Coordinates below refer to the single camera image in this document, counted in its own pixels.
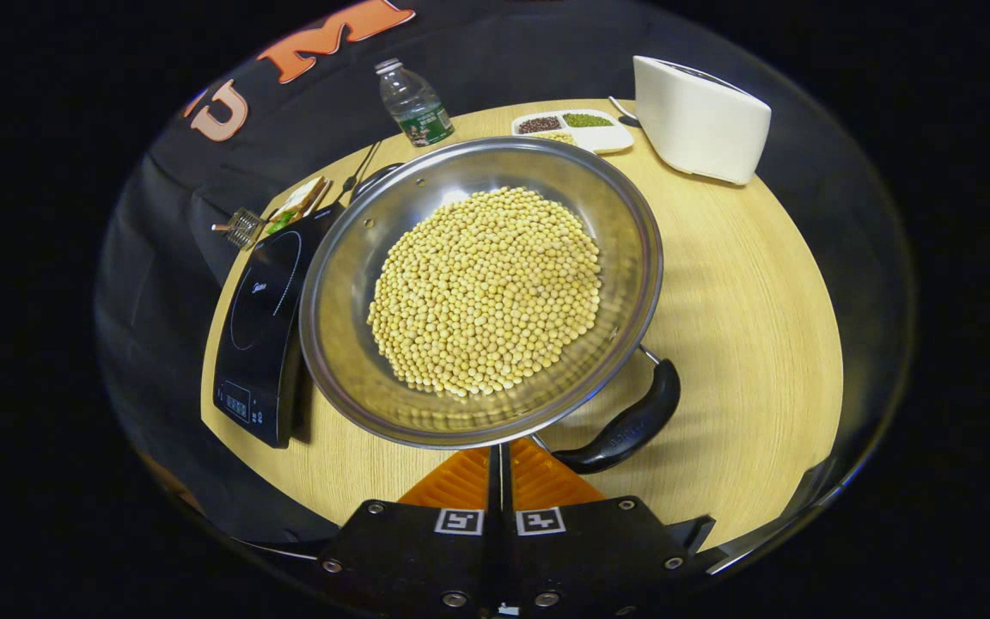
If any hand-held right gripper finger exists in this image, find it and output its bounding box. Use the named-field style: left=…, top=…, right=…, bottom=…
left=502, top=437, right=715, bottom=616
left=316, top=444, right=503, bottom=616

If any pile of yellow soybeans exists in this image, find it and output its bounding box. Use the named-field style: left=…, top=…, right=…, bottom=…
left=366, top=186, right=603, bottom=398

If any steel pot with black handles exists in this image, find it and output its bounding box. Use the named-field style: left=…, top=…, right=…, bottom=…
left=299, top=136, right=682, bottom=475

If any black induction cooktop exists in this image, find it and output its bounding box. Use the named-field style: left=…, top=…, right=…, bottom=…
left=213, top=202, right=345, bottom=450

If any sandwich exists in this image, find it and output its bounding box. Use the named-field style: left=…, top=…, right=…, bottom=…
left=265, top=176, right=333, bottom=237

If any white divided bean tray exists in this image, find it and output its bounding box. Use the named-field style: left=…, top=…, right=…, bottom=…
left=511, top=109, right=635, bottom=156

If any clear plastic water bottle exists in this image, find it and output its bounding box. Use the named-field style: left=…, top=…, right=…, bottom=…
left=375, top=58, right=455, bottom=148

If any white toaster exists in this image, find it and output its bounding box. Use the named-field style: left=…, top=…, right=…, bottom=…
left=632, top=55, right=773, bottom=186

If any black cooktop cable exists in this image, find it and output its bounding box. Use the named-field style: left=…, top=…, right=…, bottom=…
left=340, top=140, right=382, bottom=203

